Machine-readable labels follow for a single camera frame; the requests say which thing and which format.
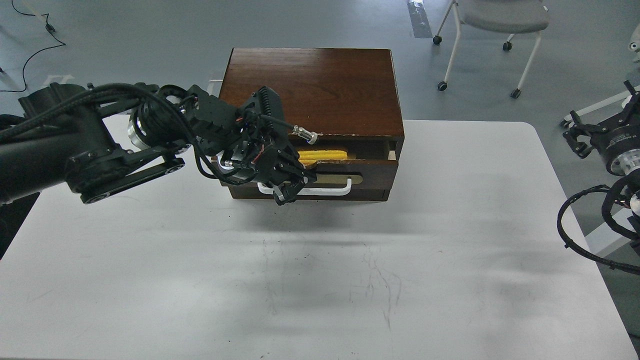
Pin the grey tape strip on floor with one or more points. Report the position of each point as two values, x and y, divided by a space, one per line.
420 24

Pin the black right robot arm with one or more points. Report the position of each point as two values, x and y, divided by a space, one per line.
619 210

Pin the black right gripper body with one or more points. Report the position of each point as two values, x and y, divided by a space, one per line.
617 138

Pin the yellow toy corn cob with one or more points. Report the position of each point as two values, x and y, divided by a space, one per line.
309 158

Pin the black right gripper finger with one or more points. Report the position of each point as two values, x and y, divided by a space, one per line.
575 120
633 91

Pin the wooden drawer with white handle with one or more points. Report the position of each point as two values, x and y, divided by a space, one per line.
371 165

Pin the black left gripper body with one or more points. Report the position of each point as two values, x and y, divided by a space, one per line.
238 145

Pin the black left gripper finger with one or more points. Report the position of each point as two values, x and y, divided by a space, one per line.
287 191
297 173

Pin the dark wooden cabinet box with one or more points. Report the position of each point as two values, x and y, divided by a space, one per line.
339 93

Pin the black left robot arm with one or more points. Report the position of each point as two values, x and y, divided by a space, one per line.
103 140

